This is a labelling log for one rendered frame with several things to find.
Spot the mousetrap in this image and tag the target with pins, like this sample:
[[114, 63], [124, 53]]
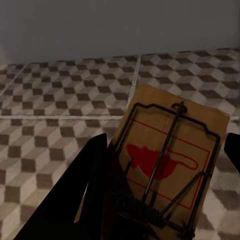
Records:
[[159, 166]]

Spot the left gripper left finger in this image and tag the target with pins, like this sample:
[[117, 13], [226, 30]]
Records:
[[55, 216]]

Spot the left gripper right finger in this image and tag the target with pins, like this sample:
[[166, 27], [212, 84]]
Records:
[[232, 149]]

